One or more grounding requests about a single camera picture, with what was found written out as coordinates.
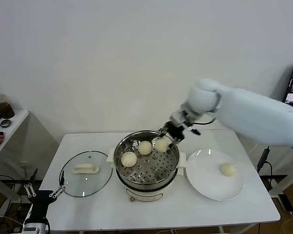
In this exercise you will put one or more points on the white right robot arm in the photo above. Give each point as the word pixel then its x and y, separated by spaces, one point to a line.
pixel 246 112

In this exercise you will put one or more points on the white round plate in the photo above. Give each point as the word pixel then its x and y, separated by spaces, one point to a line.
pixel 210 185

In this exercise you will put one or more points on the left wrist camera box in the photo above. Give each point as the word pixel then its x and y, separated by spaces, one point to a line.
pixel 31 229

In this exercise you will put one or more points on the white side table with cup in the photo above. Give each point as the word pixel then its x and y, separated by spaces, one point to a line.
pixel 14 126

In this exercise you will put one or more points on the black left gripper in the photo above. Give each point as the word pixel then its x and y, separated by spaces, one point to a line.
pixel 41 198

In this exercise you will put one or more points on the white wall outlet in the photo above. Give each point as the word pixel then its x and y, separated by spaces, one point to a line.
pixel 24 165

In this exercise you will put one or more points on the plastic cup of dark drink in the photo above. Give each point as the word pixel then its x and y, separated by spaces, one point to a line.
pixel 5 109

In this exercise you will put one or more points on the perforated steel steamer pot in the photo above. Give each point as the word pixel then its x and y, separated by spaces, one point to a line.
pixel 151 170

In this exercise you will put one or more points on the white side table with laptop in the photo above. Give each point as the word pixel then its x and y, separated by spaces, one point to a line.
pixel 288 175

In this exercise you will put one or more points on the black device on floor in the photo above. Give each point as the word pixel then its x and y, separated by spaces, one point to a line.
pixel 286 202

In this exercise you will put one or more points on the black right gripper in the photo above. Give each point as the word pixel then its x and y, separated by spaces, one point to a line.
pixel 174 131

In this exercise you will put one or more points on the white steamed baozi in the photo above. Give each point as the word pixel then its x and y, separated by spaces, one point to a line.
pixel 227 169
pixel 163 145
pixel 128 159
pixel 144 147

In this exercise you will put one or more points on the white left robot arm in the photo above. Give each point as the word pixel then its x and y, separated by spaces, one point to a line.
pixel 35 220

